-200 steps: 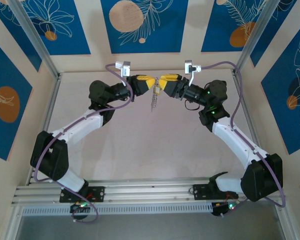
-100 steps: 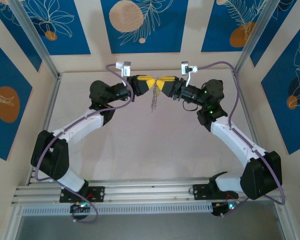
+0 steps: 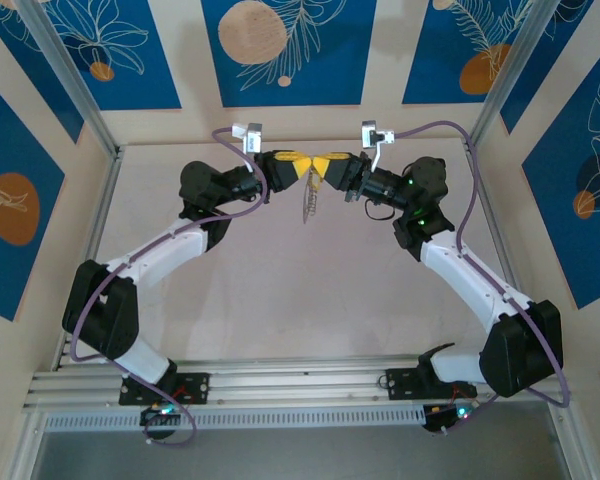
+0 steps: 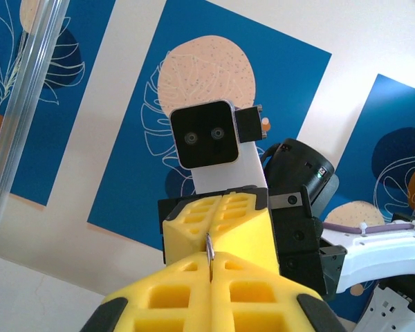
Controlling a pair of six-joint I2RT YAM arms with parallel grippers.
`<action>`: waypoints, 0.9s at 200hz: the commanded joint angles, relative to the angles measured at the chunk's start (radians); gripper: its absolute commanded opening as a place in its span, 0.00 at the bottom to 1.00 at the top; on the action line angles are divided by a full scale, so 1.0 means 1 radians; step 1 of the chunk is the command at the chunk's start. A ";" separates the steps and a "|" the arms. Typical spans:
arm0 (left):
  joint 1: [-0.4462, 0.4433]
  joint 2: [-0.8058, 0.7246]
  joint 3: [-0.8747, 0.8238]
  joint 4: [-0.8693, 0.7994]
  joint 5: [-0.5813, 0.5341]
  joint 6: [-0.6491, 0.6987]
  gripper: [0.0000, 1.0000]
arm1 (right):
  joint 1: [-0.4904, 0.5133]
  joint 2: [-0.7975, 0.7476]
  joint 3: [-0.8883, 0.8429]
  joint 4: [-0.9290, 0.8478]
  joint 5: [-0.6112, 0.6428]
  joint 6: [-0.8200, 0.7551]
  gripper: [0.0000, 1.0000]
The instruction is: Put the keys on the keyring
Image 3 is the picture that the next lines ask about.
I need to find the metal keyring with keys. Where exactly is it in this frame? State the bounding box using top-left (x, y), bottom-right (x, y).
top-left (299, 172), bottom-right (324, 225)

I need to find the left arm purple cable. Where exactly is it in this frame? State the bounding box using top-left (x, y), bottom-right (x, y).
top-left (68, 125), bottom-right (269, 446)

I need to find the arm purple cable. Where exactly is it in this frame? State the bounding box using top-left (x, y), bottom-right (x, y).
top-left (393, 121), bottom-right (572, 435)
top-left (68, 125), bottom-right (269, 446)

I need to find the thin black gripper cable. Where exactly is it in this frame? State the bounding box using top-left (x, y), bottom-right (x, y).
top-left (363, 198), bottom-right (397, 222)

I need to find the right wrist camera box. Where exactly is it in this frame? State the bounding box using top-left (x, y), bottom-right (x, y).
top-left (360, 119), bottom-right (396, 169)

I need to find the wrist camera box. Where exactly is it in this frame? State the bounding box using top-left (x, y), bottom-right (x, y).
top-left (360, 119), bottom-right (396, 169)
top-left (232, 121), bottom-right (265, 154)

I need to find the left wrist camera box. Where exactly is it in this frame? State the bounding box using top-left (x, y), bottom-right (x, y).
top-left (232, 121), bottom-right (265, 154)

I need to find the blue floral wall panel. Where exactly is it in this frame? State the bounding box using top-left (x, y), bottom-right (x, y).
top-left (402, 0), bottom-right (536, 105)
top-left (522, 47), bottom-right (600, 311)
top-left (0, 0), bottom-right (86, 144)
top-left (29, 0), bottom-right (182, 111)
top-left (499, 0), bottom-right (596, 135)
top-left (201, 0), bottom-right (378, 108)
top-left (0, 72), bottom-right (66, 321)

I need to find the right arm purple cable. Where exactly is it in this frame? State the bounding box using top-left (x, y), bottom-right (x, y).
top-left (393, 121), bottom-right (572, 435)

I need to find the aluminium side rail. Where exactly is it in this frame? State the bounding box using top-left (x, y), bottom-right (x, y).
top-left (462, 139), bottom-right (541, 361)
top-left (54, 147), bottom-right (126, 371)

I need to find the aluminium frame post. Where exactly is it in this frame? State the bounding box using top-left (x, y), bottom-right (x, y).
top-left (465, 0), bottom-right (554, 150)
top-left (17, 0), bottom-right (122, 157)

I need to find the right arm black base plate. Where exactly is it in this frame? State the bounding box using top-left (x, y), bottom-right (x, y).
top-left (385, 367), bottom-right (479, 401)

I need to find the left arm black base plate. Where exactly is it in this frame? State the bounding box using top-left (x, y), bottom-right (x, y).
top-left (118, 372), bottom-right (212, 406)

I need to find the aluminium mounting rail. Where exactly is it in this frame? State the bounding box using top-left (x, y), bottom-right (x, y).
top-left (22, 354), bottom-right (579, 411)

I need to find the grey slotted cable duct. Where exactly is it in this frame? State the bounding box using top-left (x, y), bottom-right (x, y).
top-left (43, 407), bottom-right (431, 432)

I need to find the aluminium frame leg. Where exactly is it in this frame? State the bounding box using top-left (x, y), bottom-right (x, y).
top-left (547, 399), bottom-right (594, 480)
top-left (7, 409), bottom-right (49, 480)

